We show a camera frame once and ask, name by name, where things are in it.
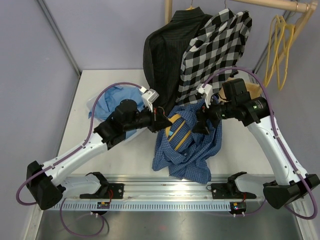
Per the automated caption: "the black pinstripe shirt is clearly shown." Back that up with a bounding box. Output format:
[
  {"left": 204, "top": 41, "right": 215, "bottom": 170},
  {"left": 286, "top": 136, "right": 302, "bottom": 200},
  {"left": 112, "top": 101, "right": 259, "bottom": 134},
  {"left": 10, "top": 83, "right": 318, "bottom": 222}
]
[{"left": 143, "top": 7, "right": 212, "bottom": 114}]

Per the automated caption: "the white slotted cable duct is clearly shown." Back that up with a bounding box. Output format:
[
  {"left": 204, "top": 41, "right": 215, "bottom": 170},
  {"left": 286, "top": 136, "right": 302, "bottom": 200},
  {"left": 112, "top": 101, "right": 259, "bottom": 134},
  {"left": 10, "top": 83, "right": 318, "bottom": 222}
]
[{"left": 51, "top": 200, "right": 231, "bottom": 212}]

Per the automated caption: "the yellow hanger of white shirt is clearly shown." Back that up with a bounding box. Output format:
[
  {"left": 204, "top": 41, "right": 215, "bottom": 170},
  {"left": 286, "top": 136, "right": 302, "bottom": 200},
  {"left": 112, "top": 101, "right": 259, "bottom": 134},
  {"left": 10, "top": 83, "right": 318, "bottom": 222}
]
[{"left": 276, "top": 22, "right": 295, "bottom": 91}]

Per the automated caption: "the aluminium corner frame post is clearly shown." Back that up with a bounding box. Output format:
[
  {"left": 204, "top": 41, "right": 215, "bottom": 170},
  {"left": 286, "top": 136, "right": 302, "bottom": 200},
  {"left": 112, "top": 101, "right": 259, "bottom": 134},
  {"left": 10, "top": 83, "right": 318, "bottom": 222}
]
[{"left": 35, "top": 0, "right": 82, "bottom": 78}]

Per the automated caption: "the hanger of black shirt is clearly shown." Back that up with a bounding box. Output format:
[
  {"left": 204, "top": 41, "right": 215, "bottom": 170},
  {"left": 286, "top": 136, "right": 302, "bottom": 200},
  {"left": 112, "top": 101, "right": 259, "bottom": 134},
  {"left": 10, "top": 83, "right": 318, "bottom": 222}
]
[{"left": 186, "top": 0, "right": 195, "bottom": 11}]

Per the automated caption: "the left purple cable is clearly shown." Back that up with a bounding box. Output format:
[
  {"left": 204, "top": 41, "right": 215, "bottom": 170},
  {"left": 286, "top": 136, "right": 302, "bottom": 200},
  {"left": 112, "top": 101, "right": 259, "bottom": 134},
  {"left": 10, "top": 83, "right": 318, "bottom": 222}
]
[{"left": 16, "top": 81, "right": 145, "bottom": 206}]

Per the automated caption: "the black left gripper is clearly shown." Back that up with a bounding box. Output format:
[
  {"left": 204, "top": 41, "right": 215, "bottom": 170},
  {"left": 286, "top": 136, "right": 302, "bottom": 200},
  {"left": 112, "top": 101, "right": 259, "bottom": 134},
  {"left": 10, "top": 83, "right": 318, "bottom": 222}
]
[{"left": 124, "top": 103, "right": 172, "bottom": 134}]

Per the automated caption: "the black white checkered shirt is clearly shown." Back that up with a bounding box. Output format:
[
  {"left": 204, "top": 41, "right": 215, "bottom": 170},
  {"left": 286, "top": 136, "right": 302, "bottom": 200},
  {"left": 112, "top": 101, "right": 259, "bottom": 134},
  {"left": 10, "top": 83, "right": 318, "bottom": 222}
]
[{"left": 175, "top": 8, "right": 253, "bottom": 105}]

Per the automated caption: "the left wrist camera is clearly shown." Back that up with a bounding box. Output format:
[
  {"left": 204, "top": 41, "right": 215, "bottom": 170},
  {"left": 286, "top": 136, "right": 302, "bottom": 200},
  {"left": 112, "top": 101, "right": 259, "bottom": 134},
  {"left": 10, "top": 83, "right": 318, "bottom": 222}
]
[{"left": 139, "top": 86, "right": 159, "bottom": 113}]

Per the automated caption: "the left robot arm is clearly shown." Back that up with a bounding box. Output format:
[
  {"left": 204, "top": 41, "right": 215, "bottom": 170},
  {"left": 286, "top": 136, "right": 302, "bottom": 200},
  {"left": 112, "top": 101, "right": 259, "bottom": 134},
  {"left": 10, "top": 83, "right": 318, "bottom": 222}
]
[{"left": 26, "top": 99, "right": 172, "bottom": 210}]

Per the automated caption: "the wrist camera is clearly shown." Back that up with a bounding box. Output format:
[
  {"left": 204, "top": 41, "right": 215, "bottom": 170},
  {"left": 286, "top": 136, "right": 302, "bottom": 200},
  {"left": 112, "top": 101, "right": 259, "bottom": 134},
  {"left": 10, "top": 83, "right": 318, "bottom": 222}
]
[
  {"left": 196, "top": 83, "right": 213, "bottom": 108},
  {"left": 139, "top": 86, "right": 159, "bottom": 113}
]

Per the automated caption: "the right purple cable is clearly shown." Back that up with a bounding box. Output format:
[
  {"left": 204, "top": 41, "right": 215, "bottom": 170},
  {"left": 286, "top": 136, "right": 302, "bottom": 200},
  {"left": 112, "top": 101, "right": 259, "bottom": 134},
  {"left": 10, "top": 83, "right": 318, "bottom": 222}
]
[{"left": 203, "top": 66, "right": 318, "bottom": 221}]

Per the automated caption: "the purple cable under duct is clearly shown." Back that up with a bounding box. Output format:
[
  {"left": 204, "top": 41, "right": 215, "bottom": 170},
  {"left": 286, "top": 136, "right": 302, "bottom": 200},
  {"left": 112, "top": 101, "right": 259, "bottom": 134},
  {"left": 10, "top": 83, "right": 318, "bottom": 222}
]
[{"left": 58, "top": 197, "right": 110, "bottom": 237}]

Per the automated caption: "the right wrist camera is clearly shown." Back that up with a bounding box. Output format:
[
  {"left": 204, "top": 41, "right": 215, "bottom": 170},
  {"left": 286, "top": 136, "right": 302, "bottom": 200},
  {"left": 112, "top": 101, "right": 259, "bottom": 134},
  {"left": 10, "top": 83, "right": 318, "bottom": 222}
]
[{"left": 196, "top": 83, "right": 213, "bottom": 108}]

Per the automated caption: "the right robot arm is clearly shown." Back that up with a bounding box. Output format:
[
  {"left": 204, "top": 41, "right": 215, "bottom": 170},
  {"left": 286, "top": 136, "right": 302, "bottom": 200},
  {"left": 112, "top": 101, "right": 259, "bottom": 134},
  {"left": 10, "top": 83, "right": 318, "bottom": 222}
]
[{"left": 192, "top": 78, "right": 320, "bottom": 209}]

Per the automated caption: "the wooden clothes rack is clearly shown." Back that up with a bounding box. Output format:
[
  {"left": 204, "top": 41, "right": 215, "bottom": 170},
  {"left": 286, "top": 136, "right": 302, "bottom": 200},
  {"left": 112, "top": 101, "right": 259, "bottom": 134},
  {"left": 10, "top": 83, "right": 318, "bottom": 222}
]
[{"left": 164, "top": 0, "right": 318, "bottom": 103}]

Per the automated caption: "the hanger of plaid shirt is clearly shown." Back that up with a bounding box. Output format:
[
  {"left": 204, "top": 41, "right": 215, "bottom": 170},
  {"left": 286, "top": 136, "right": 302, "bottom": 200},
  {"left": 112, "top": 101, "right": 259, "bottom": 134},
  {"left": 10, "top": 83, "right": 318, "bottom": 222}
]
[{"left": 164, "top": 114, "right": 192, "bottom": 152}]

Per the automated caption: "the light blue shirt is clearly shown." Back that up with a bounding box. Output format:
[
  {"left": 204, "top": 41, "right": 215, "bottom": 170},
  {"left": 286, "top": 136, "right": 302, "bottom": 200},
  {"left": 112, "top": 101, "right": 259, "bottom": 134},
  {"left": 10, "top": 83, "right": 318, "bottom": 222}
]
[{"left": 87, "top": 83, "right": 148, "bottom": 138}]

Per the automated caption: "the yellow hanger of blue shirt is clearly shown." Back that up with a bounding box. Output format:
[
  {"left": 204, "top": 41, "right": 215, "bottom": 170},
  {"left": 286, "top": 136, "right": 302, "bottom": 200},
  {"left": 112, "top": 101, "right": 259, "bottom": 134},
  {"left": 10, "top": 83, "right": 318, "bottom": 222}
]
[{"left": 263, "top": 15, "right": 286, "bottom": 87}]

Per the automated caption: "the aluminium rail base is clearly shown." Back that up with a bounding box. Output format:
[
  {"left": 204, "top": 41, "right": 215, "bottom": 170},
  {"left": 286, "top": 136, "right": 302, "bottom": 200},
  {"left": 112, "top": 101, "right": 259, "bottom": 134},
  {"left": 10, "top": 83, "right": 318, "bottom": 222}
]
[{"left": 62, "top": 173, "right": 278, "bottom": 201}]

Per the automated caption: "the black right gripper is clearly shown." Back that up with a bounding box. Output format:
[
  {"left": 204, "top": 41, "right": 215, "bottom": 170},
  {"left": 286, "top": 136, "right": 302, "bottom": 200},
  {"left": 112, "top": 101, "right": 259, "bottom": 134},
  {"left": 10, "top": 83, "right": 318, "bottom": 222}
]
[{"left": 192, "top": 93, "right": 237, "bottom": 136}]

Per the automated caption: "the blue plaid shirt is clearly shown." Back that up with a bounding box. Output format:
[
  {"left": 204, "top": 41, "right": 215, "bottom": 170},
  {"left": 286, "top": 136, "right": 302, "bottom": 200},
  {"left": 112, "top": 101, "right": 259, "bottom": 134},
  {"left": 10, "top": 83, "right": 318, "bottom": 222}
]
[{"left": 152, "top": 100, "right": 223, "bottom": 184}]

